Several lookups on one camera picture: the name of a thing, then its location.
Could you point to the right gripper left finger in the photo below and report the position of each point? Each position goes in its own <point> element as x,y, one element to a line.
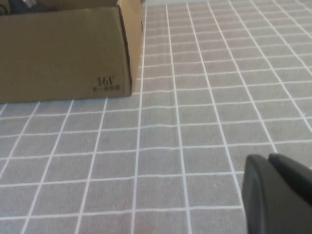
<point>268,200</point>

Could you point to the black knit sneaker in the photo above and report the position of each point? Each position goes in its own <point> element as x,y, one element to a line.
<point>17,6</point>

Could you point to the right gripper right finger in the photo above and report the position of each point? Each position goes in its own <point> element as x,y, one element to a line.
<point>292,168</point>

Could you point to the grey white-checked tablecloth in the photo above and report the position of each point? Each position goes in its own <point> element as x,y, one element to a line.
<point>195,122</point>

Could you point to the brown cardboard shoe box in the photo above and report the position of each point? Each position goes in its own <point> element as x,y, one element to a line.
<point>61,61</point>

